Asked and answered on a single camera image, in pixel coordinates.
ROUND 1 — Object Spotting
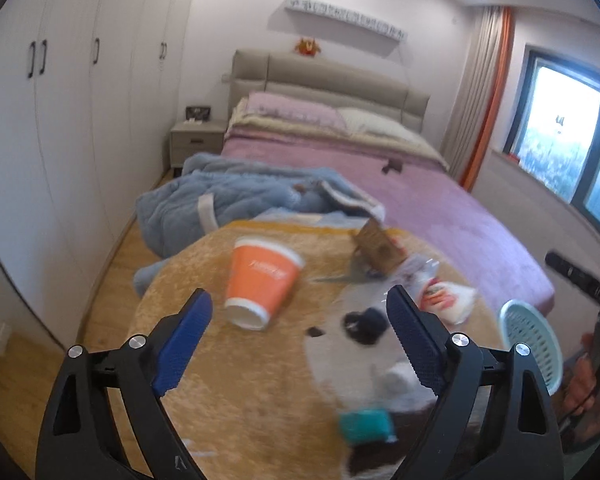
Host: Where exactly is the orange curtain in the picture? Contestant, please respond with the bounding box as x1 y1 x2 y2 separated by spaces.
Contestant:
459 7 516 192

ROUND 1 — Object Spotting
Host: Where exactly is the teal packet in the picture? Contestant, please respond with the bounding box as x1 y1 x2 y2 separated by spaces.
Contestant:
339 406 399 447

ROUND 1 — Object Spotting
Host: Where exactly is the beige upholstered bed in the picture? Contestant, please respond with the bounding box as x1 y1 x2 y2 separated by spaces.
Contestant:
220 48 557 322

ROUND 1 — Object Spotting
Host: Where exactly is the blue quilt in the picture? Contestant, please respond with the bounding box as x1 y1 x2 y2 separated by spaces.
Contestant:
133 152 387 297

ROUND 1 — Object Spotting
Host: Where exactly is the white wall shelf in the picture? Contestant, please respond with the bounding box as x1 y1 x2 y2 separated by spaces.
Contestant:
283 0 409 42

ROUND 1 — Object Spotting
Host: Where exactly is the grey nightstand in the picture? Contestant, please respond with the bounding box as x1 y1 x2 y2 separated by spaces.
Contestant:
168 119 229 172

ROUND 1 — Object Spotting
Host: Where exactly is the clear plastic wrapper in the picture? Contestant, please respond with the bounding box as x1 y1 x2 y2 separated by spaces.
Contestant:
394 254 442 287

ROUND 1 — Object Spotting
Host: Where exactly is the person's right hand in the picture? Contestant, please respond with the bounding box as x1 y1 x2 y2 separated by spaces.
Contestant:
564 332 597 413

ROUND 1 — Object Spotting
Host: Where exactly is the purple bedsheet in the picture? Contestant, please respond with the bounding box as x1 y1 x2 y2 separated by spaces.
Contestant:
221 130 556 318

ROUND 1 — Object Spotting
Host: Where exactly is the brown cardboard box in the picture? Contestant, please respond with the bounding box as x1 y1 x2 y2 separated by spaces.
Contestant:
352 219 407 275

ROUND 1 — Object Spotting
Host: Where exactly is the yellow printed blanket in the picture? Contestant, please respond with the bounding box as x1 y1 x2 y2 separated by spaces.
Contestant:
127 216 512 480

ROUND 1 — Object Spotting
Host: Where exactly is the light blue plastic basket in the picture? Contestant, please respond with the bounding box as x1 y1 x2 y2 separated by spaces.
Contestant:
499 299 564 393

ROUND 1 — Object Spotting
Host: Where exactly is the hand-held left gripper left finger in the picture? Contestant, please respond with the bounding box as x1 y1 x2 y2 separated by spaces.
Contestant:
36 288 214 480

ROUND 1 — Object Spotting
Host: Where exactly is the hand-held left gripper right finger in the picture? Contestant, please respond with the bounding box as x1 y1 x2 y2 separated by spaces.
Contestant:
386 285 565 480

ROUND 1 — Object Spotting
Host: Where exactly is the purple pillow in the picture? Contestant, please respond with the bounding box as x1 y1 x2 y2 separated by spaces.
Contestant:
244 91 349 134

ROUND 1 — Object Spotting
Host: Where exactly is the white pillow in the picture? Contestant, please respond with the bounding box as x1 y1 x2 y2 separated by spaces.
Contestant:
337 107 427 142

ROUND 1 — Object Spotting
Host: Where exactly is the white wardrobe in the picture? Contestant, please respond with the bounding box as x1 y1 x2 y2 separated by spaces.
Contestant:
0 0 202 358

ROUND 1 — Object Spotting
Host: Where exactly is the white red-label plastic packet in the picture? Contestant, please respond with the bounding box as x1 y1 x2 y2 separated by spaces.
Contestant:
414 277 479 324

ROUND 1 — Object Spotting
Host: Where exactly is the orange paper cup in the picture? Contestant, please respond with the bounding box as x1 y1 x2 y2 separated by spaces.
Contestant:
223 236 306 332

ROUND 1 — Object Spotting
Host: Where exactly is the orange plush toy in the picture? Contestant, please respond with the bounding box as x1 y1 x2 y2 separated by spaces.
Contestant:
293 37 322 57

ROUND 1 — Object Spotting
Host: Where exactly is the dark framed window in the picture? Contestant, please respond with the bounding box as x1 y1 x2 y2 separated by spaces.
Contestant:
502 47 600 252

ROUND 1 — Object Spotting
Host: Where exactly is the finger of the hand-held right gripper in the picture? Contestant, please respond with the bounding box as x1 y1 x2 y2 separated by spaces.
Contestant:
545 250 600 312

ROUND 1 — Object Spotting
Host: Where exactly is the grey curtain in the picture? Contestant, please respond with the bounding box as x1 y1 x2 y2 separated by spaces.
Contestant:
439 5 504 181

